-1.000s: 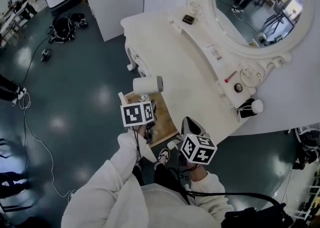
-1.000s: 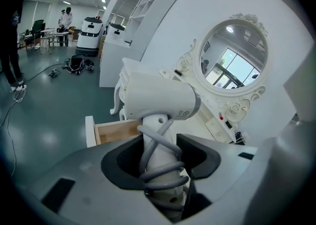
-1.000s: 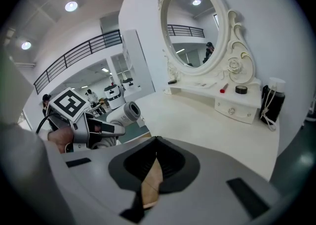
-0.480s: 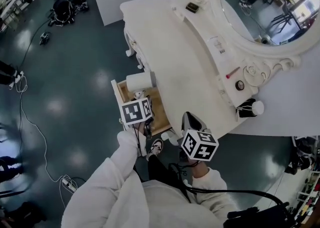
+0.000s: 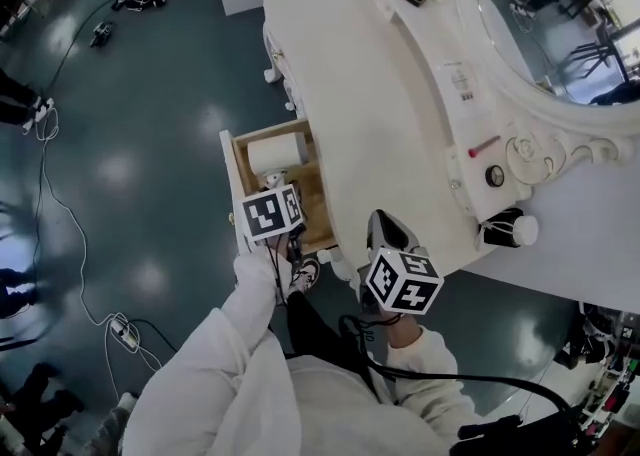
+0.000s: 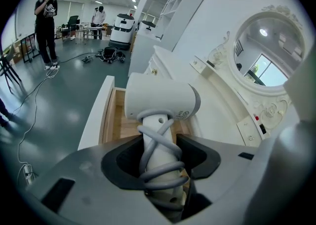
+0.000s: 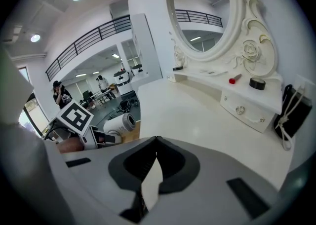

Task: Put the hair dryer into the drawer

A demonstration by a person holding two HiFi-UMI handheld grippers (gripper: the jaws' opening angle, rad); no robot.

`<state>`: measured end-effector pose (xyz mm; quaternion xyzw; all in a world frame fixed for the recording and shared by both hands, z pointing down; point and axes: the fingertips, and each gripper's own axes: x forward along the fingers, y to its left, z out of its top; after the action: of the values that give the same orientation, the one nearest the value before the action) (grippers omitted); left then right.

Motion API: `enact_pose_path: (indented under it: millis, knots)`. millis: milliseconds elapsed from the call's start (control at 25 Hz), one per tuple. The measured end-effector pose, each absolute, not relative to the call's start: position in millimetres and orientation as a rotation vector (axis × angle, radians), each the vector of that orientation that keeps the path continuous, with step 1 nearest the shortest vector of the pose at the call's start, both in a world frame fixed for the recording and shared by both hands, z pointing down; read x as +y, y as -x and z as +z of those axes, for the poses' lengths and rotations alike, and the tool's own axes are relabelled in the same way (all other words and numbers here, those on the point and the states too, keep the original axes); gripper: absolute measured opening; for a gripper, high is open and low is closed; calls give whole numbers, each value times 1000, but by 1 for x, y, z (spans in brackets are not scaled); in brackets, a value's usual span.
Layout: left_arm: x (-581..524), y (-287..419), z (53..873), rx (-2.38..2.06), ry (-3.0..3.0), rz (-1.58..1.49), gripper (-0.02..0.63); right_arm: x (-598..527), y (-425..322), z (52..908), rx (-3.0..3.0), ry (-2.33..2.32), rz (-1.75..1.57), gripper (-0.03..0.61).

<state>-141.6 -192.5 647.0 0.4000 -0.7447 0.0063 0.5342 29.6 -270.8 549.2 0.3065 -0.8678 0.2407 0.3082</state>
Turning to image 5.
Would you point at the white flat packet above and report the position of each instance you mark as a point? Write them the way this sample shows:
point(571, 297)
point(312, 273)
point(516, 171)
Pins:
point(460, 81)

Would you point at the person's left forearm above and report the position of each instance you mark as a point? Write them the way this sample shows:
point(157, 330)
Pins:
point(255, 289)

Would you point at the person's right forearm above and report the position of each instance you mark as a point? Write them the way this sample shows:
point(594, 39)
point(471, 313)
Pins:
point(425, 359)

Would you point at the person's left shoe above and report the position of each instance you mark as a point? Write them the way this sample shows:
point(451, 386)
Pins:
point(305, 275)

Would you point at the person's white hoodie torso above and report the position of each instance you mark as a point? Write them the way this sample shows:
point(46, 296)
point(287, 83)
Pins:
point(300, 409)

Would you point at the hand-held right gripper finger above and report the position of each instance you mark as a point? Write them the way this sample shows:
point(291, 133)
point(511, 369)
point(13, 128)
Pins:
point(407, 241)
point(375, 234)

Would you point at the black equipment pack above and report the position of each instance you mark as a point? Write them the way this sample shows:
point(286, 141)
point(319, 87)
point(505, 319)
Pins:
point(515, 436)

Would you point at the oval mirror with carved frame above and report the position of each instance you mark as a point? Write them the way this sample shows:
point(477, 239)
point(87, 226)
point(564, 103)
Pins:
point(525, 9)

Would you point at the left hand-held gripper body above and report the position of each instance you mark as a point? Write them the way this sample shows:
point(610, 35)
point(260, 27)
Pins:
point(270, 214)

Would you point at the black round tin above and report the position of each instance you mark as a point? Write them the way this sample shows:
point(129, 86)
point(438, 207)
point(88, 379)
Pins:
point(495, 176)

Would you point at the white hair dryer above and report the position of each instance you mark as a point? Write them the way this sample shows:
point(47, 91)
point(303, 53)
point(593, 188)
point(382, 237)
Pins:
point(275, 151)

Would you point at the bottle with black sleeve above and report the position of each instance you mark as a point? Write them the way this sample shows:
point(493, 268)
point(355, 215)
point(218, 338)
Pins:
point(505, 231)

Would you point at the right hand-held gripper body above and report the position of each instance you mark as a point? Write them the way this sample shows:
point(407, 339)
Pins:
point(405, 284)

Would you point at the person's left leg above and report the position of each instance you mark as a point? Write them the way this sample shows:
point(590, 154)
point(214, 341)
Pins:
point(325, 329)

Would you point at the white vanity dressing table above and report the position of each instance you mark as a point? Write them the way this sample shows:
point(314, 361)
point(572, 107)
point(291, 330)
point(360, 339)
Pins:
point(380, 119)

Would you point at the white power strip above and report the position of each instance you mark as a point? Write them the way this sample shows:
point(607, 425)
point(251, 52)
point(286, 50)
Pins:
point(125, 334)

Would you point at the large wooden drawer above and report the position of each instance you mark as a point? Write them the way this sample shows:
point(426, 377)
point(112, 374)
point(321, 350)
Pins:
point(317, 194)

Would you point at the small black floor device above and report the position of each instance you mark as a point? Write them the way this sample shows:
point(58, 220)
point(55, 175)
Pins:
point(102, 33)

